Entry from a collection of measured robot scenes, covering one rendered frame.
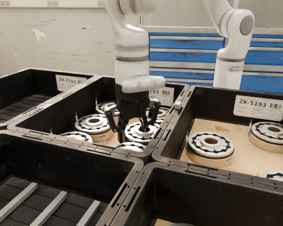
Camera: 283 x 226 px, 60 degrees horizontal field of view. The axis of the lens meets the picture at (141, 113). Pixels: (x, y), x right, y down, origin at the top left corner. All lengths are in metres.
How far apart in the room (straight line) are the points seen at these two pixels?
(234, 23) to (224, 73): 0.16
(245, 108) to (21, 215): 0.59
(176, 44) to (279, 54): 0.93
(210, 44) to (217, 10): 1.59
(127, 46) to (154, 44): 1.97
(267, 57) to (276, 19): 0.93
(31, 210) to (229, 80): 0.70
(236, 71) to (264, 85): 1.76
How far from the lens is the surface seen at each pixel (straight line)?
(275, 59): 2.60
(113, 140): 0.63
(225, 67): 0.88
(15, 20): 4.01
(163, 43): 2.45
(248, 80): 2.59
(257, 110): 0.74
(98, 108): 0.74
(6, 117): 0.86
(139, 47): 0.50
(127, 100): 0.52
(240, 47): 0.87
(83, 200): 0.48
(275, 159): 0.64
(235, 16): 0.85
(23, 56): 4.08
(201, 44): 2.44
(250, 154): 0.63
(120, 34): 0.50
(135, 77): 0.50
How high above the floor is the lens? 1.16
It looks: 25 degrees down
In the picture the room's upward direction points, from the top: straight up
